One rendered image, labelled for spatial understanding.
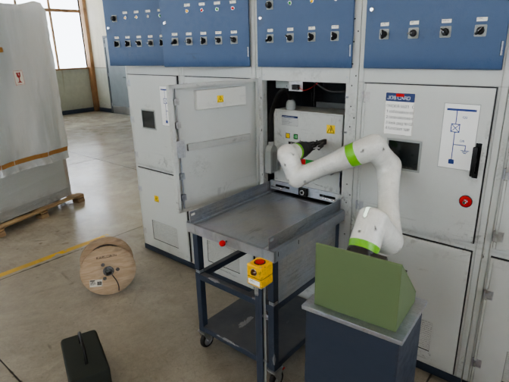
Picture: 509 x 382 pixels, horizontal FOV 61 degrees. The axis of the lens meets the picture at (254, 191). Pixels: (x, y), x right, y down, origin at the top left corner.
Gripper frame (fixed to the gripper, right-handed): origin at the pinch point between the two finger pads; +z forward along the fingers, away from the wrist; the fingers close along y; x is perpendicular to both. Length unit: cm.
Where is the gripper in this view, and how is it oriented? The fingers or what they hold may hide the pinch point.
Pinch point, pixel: (322, 142)
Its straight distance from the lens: 254.7
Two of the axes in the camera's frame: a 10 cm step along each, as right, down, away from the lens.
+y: 7.7, 1.8, -6.1
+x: -0.3, -9.5, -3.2
